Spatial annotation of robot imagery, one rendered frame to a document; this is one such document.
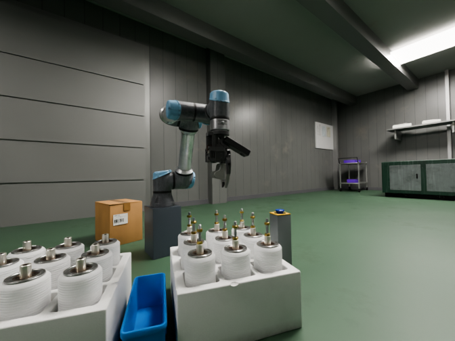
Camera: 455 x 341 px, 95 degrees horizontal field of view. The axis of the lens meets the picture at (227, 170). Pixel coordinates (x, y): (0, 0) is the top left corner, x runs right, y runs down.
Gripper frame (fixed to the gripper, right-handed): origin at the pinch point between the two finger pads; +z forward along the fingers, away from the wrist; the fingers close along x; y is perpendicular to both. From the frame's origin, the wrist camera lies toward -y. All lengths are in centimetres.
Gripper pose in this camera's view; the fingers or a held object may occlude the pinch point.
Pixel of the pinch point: (225, 184)
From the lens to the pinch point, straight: 80.5
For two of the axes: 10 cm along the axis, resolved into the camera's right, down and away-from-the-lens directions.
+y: -9.5, 0.1, -3.2
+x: 3.2, -0.3, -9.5
